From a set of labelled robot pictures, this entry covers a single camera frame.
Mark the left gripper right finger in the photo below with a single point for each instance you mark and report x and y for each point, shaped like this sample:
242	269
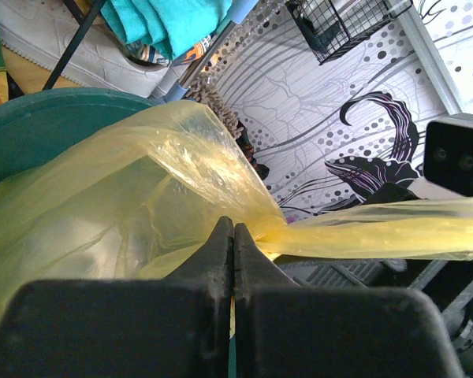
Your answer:
286	330

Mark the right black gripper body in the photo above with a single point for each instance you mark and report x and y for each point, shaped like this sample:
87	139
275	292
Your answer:
449	284

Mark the teal plastic trash bin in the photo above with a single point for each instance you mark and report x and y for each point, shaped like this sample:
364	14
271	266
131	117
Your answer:
35	128

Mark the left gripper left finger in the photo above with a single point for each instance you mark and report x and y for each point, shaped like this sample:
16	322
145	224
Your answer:
177	326

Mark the teal folded cloth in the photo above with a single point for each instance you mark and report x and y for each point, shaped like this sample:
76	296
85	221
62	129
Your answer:
171	27

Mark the bristle broom with handle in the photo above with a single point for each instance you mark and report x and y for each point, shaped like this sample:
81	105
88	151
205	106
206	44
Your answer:
204	92

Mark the black wire basket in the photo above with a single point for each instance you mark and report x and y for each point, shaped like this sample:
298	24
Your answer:
333	28

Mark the yellow translucent trash bag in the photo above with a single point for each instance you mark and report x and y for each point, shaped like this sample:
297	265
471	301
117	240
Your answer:
135	200

